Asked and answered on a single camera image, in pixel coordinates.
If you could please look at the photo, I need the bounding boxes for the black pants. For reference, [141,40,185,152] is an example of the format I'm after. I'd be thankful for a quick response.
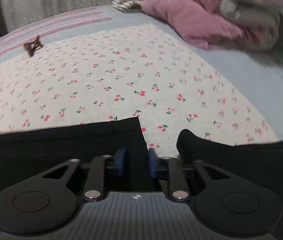
[0,118,283,239]

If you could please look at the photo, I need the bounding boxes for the cherry print bed sheet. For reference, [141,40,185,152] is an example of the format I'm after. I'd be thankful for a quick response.
[0,5,283,146]

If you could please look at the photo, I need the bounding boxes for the brown hair claw clip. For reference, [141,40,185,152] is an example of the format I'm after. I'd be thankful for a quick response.
[23,35,43,57]

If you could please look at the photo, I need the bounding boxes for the pink folded quilt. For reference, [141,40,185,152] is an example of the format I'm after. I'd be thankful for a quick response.
[141,0,283,51]

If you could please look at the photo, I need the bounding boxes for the striped folded cloth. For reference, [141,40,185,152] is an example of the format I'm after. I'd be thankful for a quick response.
[112,0,143,12]

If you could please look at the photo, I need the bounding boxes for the pink striped blanket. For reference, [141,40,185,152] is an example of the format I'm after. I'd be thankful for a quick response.
[0,7,112,56]

